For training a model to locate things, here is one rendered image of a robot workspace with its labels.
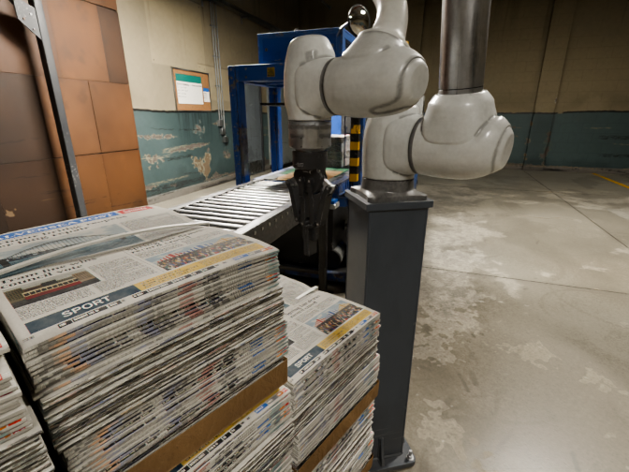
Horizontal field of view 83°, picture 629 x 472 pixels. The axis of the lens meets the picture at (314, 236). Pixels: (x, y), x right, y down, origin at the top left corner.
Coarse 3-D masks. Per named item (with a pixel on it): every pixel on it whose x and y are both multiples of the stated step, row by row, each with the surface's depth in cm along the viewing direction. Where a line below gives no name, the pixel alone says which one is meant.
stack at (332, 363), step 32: (288, 288) 87; (288, 320) 73; (320, 320) 73; (352, 320) 73; (288, 352) 63; (320, 352) 63; (352, 352) 70; (288, 384) 57; (320, 384) 63; (352, 384) 72; (256, 416) 50; (288, 416) 56; (320, 416) 64; (224, 448) 46; (256, 448) 51; (288, 448) 57; (352, 448) 79
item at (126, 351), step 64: (128, 256) 46; (192, 256) 45; (256, 256) 45; (0, 320) 34; (64, 320) 31; (128, 320) 34; (192, 320) 40; (256, 320) 47; (64, 384) 31; (128, 384) 35; (192, 384) 41; (64, 448) 31; (128, 448) 36
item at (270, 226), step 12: (288, 204) 181; (264, 216) 159; (276, 216) 163; (288, 216) 177; (240, 228) 143; (252, 228) 143; (264, 228) 153; (276, 228) 165; (288, 228) 178; (264, 240) 154
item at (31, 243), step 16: (144, 208) 68; (160, 208) 67; (64, 224) 58; (80, 224) 58; (96, 224) 58; (112, 224) 58; (128, 224) 58; (144, 224) 59; (160, 224) 59; (176, 224) 59; (0, 240) 52; (16, 240) 51; (32, 240) 51; (48, 240) 51; (64, 240) 51; (80, 240) 51; (112, 240) 52; (0, 256) 46; (16, 256) 46; (32, 256) 46
